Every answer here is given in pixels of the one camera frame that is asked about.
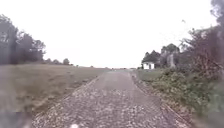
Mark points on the grey gravel path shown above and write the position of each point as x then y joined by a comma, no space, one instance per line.
113,96

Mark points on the small white building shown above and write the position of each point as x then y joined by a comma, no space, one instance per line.
147,65

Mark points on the grass verge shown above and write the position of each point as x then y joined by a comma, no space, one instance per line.
149,75

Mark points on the dark trees behind buildings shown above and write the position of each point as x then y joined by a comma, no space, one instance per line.
153,56

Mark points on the grass field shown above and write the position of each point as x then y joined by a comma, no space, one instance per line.
43,83

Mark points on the robot's own part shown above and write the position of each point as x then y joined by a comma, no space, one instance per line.
74,126

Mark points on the green shrubs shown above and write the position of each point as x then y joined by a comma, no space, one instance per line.
186,86

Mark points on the bare dark trees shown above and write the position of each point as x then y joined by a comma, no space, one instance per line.
205,50

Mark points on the group of trees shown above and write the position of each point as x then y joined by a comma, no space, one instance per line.
16,46

